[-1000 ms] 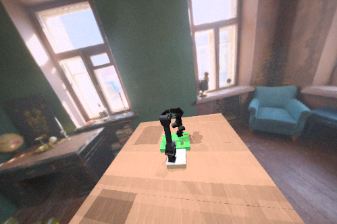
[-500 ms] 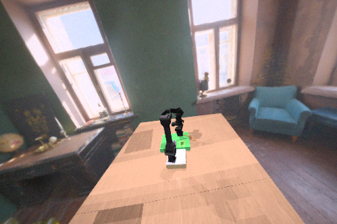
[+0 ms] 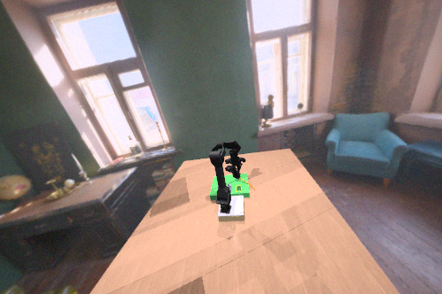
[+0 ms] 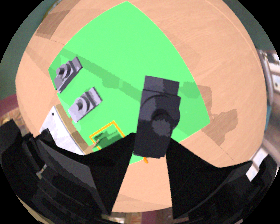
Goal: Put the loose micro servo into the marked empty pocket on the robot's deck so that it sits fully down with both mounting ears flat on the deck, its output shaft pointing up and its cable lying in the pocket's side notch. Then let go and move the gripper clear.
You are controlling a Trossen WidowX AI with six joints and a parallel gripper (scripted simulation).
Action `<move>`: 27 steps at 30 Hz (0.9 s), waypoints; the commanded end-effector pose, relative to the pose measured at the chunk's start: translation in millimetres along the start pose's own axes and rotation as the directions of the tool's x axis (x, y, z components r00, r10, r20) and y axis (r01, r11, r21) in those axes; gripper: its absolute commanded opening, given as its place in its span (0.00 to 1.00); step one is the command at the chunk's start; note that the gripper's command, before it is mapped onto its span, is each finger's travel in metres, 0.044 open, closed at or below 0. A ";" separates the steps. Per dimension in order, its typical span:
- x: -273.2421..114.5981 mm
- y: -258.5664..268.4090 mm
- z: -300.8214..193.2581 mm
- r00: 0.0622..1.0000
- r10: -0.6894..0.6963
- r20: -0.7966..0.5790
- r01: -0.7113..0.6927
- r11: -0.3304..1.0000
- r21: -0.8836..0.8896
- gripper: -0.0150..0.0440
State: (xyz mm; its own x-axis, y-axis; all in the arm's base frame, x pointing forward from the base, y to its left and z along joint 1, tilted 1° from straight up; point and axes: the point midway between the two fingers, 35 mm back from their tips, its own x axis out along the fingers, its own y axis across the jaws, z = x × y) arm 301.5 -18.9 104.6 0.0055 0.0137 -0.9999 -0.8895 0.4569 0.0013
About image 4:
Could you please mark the black micro servo with orange cable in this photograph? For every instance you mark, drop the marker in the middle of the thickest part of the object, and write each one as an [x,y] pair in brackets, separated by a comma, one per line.
[159,114]

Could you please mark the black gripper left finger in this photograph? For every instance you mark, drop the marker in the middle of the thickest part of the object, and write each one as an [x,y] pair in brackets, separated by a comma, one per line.
[101,172]

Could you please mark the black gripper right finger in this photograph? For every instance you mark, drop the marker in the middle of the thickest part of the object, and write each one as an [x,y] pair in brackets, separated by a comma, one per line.
[193,180]

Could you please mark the green flat block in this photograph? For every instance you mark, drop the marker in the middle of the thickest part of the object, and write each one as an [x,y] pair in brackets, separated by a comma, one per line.
[100,72]

